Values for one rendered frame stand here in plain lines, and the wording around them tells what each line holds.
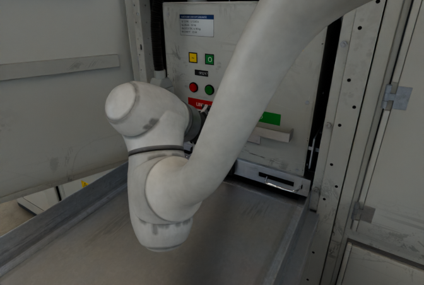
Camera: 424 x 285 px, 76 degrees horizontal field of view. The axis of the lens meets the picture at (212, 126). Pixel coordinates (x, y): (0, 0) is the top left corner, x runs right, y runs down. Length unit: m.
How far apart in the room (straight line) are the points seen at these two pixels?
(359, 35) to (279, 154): 0.38
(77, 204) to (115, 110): 0.46
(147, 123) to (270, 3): 0.28
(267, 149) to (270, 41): 0.61
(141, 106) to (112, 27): 0.55
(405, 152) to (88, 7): 0.91
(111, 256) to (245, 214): 0.36
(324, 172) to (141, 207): 0.50
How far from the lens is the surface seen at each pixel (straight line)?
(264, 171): 0.87
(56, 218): 0.85
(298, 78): 0.75
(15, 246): 0.83
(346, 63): 0.68
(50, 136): 1.00
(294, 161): 0.83
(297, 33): 0.26
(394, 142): 0.71
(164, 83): 0.86
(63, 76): 0.95
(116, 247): 0.75
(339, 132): 0.72
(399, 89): 0.67
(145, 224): 0.46
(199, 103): 0.90
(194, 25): 0.86
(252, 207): 0.83
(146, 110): 0.45
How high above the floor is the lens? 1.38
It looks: 24 degrees down
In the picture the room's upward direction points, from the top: straight up
